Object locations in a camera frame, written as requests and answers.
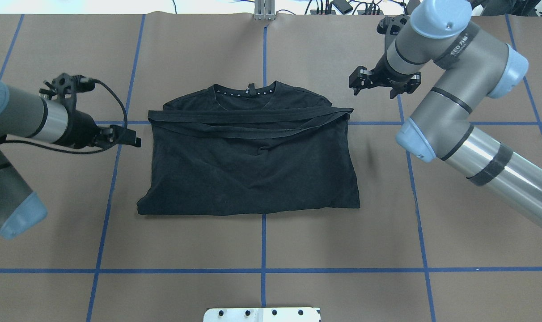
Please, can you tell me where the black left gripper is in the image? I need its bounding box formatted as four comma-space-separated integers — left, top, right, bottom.
65, 110, 141, 149

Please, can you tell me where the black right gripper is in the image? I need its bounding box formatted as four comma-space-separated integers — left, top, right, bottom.
348, 56, 422, 96

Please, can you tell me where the black graphic t-shirt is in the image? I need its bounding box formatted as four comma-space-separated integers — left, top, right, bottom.
137, 81, 360, 216

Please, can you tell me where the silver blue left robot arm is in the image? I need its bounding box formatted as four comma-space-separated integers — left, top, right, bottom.
0, 73, 141, 240

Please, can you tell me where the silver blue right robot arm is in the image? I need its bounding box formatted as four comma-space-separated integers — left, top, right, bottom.
348, 0, 542, 228

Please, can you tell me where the black power adapter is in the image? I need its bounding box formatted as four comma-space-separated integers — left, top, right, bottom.
330, 0, 353, 15

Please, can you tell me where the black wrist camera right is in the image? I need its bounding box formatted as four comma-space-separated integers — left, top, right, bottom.
377, 14, 410, 48

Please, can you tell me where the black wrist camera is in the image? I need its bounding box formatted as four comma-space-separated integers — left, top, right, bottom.
377, 14, 410, 48
39, 73, 97, 110

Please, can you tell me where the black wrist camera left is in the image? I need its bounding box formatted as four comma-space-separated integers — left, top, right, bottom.
39, 73, 97, 110

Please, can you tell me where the aluminium frame post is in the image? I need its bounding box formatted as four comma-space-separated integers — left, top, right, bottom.
253, 0, 276, 21

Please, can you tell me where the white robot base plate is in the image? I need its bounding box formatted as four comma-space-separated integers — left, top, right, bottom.
202, 306, 322, 322

